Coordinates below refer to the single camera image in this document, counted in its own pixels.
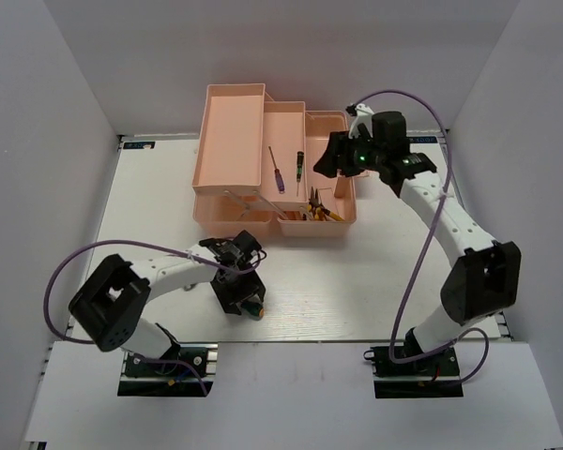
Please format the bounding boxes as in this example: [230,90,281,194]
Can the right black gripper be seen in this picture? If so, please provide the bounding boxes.
[312,129,385,179]

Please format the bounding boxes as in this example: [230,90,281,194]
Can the green orange-capped stubby screwdriver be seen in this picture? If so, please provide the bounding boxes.
[242,302,264,320]

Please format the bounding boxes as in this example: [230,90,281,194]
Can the black green precision screwdriver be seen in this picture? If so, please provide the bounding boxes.
[296,151,305,195]

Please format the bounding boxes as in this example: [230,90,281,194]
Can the yellow needle-nose pliers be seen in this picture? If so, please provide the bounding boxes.
[308,187,343,221]

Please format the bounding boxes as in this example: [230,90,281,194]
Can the long blue-handled screwdriver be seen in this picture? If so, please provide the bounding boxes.
[267,145,285,194]

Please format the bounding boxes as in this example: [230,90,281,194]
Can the yellow cutting pliers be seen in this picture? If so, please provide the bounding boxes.
[281,204,326,221]

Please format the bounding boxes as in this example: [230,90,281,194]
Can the pink plastic toolbox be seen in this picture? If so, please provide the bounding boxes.
[192,83,357,238]

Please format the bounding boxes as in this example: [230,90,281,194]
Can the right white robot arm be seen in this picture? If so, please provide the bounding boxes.
[313,104,522,374]

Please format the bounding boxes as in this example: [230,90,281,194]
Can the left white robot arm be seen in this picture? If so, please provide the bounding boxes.
[68,231,266,374]

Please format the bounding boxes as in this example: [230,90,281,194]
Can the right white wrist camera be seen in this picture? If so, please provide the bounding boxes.
[346,103,373,139]

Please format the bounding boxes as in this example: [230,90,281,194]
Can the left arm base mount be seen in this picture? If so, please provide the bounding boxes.
[117,344,218,398]

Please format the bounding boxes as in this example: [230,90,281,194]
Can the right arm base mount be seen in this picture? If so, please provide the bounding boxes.
[363,344,464,399]

